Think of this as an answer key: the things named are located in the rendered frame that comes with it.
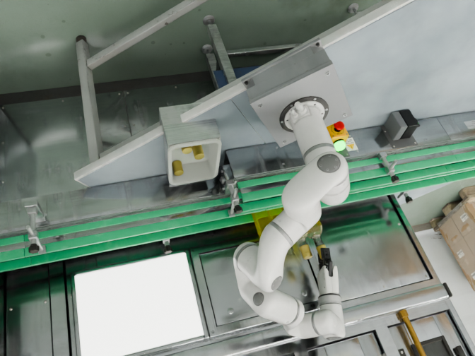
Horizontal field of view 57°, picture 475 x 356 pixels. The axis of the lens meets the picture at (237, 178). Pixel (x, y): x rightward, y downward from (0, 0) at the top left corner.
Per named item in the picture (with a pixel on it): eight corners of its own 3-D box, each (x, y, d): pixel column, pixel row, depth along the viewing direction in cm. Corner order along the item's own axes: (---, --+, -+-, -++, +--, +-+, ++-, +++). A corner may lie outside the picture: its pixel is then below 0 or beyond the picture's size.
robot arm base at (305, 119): (272, 110, 131) (285, 150, 122) (309, 87, 126) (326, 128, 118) (295, 133, 143) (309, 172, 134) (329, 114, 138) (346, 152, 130)
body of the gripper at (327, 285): (336, 305, 153) (331, 275, 159) (345, 296, 145) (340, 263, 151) (314, 305, 153) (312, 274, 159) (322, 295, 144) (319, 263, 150)
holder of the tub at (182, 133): (165, 173, 163) (169, 191, 159) (162, 125, 140) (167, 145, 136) (210, 166, 167) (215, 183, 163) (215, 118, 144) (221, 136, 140)
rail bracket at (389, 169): (374, 155, 168) (389, 184, 161) (382, 144, 162) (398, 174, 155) (384, 154, 169) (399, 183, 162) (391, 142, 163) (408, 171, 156)
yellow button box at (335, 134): (319, 134, 169) (326, 150, 165) (324, 121, 162) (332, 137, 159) (336, 131, 170) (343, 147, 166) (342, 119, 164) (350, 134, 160)
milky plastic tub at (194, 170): (165, 166, 158) (169, 186, 153) (162, 126, 139) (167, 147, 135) (211, 159, 162) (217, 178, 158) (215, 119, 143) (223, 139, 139)
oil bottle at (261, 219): (247, 200, 170) (263, 251, 159) (249, 193, 165) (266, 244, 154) (260, 198, 171) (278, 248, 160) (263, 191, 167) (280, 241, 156)
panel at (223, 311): (71, 275, 159) (79, 374, 142) (69, 272, 157) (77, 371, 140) (301, 227, 180) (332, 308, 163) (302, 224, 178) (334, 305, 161)
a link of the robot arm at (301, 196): (272, 228, 123) (261, 202, 110) (331, 172, 128) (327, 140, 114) (296, 250, 118) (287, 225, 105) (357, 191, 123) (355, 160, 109)
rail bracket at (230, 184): (222, 198, 162) (231, 227, 155) (226, 172, 148) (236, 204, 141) (230, 196, 162) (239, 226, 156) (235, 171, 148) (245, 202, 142)
